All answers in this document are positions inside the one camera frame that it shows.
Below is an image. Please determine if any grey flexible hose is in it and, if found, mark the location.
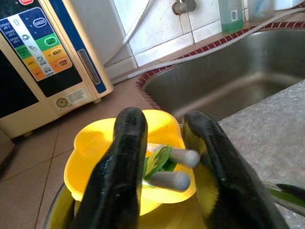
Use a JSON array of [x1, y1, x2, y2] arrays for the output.
[[111, 7, 305, 85]]

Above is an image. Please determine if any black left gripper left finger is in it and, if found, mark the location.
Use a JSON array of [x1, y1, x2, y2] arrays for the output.
[[71, 106, 149, 229]]

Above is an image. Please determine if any thin white hose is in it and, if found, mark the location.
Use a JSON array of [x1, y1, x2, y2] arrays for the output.
[[103, 0, 156, 69]]

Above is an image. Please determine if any bubble wrap sheet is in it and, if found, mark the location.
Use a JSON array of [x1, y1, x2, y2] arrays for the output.
[[218, 80, 305, 215]]

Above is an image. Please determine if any clear plastic pitcher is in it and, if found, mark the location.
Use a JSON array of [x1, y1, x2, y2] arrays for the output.
[[247, 0, 276, 23]]

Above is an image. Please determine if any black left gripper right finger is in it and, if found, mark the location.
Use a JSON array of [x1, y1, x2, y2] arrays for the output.
[[182, 110, 290, 229]]

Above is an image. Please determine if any clear bottle blue cap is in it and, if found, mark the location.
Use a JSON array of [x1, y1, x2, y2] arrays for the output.
[[218, 0, 244, 34]]

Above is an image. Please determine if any steel bowl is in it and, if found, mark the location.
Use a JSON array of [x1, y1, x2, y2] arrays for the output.
[[42, 177, 305, 229]]

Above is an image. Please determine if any training chopsticks green connector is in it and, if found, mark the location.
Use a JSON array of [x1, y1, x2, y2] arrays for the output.
[[142, 143, 201, 192]]

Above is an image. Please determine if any steel sink basin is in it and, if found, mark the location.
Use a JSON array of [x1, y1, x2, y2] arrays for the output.
[[135, 28, 305, 123]]

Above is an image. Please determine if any cream water ionizer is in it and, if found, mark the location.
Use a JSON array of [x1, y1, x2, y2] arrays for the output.
[[0, 0, 114, 140]]

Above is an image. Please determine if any steel faucet cream diverter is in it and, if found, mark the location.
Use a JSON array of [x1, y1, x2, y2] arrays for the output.
[[172, 0, 197, 15]]

